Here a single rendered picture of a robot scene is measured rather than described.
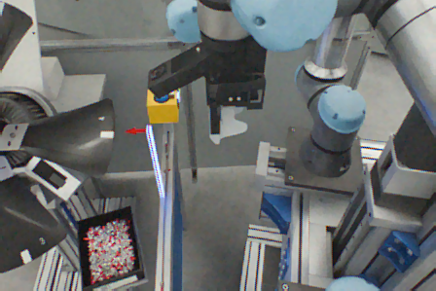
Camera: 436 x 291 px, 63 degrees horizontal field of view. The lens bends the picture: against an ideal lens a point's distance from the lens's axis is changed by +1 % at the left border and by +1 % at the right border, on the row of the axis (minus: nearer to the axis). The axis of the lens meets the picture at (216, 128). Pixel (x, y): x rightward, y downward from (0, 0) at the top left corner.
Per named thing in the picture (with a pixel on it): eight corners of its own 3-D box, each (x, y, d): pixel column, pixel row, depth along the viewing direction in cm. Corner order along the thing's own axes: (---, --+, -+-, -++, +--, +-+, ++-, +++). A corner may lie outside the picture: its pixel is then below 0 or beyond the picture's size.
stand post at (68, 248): (80, 270, 187) (4, 164, 120) (97, 268, 187) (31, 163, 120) (78, 278, 184) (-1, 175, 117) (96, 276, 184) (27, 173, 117)
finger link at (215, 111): (221, 140, 53) (221, 94, 47) (210, 141, 53) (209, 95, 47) (218, 120, 57) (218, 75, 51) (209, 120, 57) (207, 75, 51)
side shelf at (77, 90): (26, 82, 162) (23, 76, 160) (107, 79, 164) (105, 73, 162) (9, 119, 146) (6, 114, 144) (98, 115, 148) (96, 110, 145)
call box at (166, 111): (153, 96, 135) (149, 74, 127) (179, 95, 135) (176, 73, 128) (150, 127, 124) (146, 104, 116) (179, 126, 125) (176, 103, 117)
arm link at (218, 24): (198, 12, 39) (196, -20, 45) (199, 48, 42) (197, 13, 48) (265, 10, 39) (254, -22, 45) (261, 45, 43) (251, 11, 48)
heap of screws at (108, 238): (86, 235, 113) (82, 227, 110) (130, 221, 116) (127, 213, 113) (91, 293, 101) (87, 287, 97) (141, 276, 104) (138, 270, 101)
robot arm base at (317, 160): (348, 141, 110) (358, 119, 103) (352, 181, 100) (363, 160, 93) (299, 135, 112) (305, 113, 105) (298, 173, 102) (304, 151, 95)
